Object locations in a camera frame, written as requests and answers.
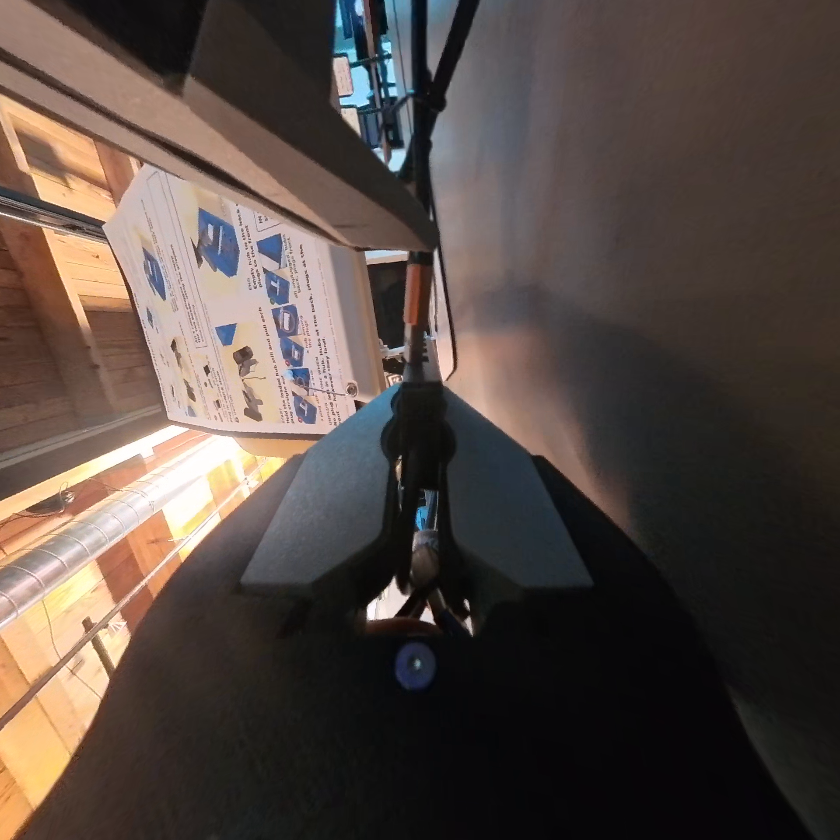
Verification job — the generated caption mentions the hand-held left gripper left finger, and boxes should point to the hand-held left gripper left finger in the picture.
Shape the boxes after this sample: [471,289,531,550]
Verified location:
[240,386,403,613]

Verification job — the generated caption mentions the black cable with orange plugs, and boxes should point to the black cable with orange plugs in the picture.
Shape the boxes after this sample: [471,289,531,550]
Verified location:
[394,0,483,328]

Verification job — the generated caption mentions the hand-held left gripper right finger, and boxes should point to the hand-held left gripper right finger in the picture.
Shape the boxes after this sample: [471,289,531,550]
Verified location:
[436,386,595,613]

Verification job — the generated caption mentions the printed instruction sheet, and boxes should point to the printed instruction sheet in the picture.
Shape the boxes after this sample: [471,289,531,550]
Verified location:
[104,164,365,439]

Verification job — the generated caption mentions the black usb hub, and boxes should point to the black usb hub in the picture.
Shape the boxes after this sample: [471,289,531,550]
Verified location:
[392,325,454,578]

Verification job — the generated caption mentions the metal ceiling rail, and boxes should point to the metal ceiling rail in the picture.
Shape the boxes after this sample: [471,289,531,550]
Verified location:
[0,187,114,238]

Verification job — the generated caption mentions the white sheet holder bar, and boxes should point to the white sheet holder bar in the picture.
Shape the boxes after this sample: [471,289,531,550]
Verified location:
[327,246,388,411]

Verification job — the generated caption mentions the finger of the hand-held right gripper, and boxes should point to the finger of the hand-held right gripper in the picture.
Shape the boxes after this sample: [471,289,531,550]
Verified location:
[0,56,363,252]
[0,0,438,252]

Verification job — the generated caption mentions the white stand base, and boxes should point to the white stand base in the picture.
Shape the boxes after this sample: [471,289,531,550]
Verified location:
[427,249,458,383]

